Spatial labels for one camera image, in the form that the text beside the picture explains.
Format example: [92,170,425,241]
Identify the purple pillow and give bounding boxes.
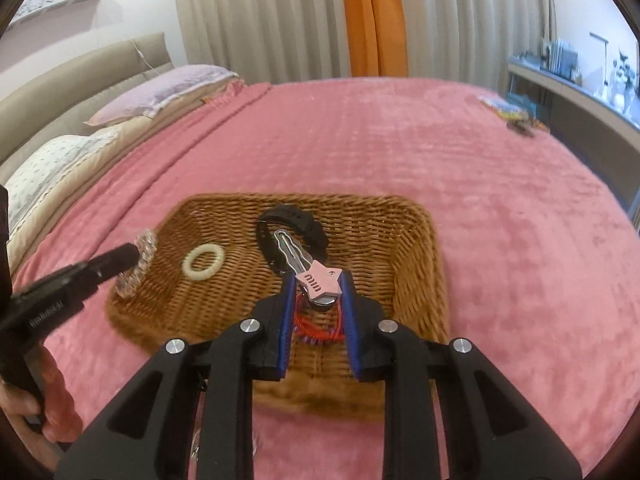
[85,64,238,127]

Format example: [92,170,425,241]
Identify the white floral pillow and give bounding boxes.
[4,129,119,236]

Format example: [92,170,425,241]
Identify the small items on bed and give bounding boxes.
[477,96,550,138]

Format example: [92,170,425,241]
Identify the person left hand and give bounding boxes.
[1,346,84,471]

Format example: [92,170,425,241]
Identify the beige headboard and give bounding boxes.
[1,32,174,181]

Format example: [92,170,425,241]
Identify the white flower vase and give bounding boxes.
[608,50,636,115]

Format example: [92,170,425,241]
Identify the beige folded quilt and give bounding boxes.
[6,77,245,273]

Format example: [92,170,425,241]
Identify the books on desk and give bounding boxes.
[540,39,579,82]

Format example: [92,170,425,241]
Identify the black smartwatch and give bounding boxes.
[255,204,329,278]

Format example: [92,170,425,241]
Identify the pink bed blanket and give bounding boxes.
[16,79,639,472]

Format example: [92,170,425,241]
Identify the orange curtain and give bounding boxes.
[343,0,409,77]

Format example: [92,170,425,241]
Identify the beige curtain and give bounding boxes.
[176,0,556,90]

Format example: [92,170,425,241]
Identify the white wall desk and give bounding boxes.
[504,56,640,212]

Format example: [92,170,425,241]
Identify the brown wicker basket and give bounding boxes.
[104,192,450,424]

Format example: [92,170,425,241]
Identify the cream spiral hair tie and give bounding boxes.
[181,242,227,281]

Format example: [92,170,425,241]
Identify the pink star keychain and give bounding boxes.
[273,229,342,312]

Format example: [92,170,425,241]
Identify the white desk lamp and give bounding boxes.
[589,32,617,101]

